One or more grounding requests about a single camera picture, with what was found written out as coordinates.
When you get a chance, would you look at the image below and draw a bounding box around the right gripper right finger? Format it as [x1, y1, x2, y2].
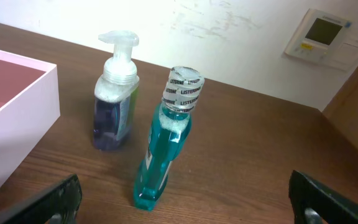
[288, 170, 358, 224]

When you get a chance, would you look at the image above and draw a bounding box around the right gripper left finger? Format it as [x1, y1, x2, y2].
[0, 174, 83, 224]

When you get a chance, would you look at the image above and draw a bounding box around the white cardboard box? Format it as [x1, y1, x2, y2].
[0, 50, 60, 187]

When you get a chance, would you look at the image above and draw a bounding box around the purple foam soap bottle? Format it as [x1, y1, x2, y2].
[93, 30, 140, 151]

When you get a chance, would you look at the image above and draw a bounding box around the teal mouthwash bottle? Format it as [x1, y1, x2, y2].
[133, 66, 204, 211]

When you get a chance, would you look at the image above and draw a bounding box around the white wall control panel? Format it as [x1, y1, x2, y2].
[284, 9, 358, 71]

